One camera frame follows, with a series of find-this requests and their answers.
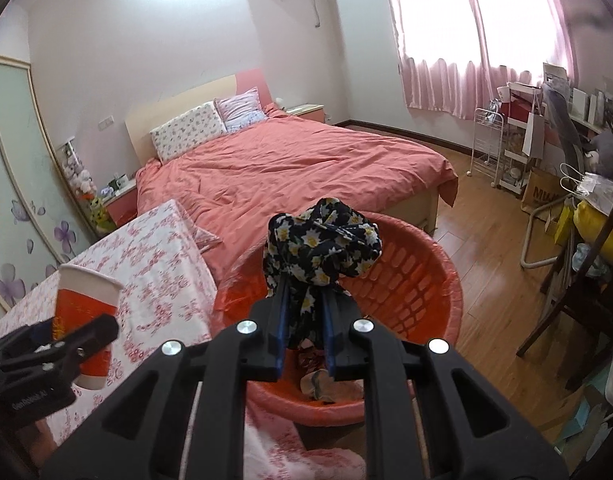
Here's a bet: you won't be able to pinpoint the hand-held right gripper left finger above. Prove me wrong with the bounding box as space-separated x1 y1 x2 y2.
36 276 292 480

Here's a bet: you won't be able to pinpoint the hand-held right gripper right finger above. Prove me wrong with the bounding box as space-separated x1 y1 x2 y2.
319 285 570 480

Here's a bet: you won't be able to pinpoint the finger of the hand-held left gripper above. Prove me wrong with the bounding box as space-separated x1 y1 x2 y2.
0 317 60 366
46 314 120 378

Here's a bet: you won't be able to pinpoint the red white paper cup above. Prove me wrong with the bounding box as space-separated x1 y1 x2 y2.
54 264 123 391

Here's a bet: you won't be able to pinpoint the black floral cloth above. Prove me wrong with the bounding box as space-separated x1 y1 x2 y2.
264 197 385 348

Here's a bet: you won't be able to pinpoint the orange plastic basket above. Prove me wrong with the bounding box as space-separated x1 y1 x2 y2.
215 212 462 426

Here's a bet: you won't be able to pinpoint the red floral tablecloth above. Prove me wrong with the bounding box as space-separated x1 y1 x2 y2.
0 199 367 480

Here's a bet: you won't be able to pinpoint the green yellow plush toy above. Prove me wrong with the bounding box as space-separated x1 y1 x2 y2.
89 194 112 237

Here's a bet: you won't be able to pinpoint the pink white nightstand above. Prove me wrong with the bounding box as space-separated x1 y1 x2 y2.
102 180 138 227
285 104 326 122

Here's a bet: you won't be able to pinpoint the bed with pink cover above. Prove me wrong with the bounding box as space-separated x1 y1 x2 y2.
135 102 459 286

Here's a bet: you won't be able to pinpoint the flower print sliding wardrobe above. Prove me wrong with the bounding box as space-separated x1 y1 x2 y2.
0 52 100 312

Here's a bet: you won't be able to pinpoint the pile of plush toys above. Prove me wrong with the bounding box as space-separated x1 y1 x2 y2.
61 141 98 196

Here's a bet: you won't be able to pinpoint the white floral pillow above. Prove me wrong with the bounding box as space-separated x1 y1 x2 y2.
150 101 228 164

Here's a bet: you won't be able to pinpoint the pink striped pillow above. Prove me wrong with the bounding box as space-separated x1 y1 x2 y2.
214 87 268 134

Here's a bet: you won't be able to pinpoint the beige bed headboard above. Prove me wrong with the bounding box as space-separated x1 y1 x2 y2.
124 69 273 162

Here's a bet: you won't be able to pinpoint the dark wooden chair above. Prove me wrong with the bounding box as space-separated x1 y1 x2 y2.
517 195 613 392

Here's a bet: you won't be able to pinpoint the brown paper bag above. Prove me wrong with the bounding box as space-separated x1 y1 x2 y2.
521 167 567 217

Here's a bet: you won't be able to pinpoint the white storage shelf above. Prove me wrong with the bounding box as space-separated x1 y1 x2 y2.
497 82 548 194

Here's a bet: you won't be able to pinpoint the light blue boxes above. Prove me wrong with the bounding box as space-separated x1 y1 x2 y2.
557 365 613 462

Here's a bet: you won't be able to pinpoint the yellow bag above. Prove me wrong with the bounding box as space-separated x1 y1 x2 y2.
574 200 613 259

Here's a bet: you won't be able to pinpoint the pink curtain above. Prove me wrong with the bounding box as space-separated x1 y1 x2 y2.
379 0 580 122

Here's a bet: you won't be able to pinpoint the white paper bag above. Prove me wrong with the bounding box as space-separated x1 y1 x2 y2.
559 161 608 197

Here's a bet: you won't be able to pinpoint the grey office chair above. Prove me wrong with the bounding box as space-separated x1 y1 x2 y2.
541 82 613 182

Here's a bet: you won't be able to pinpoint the white tube frame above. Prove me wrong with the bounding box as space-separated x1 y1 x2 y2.
521 205 567 269

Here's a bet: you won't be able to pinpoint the white wire rack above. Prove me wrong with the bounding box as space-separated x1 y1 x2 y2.
469 107 505 179

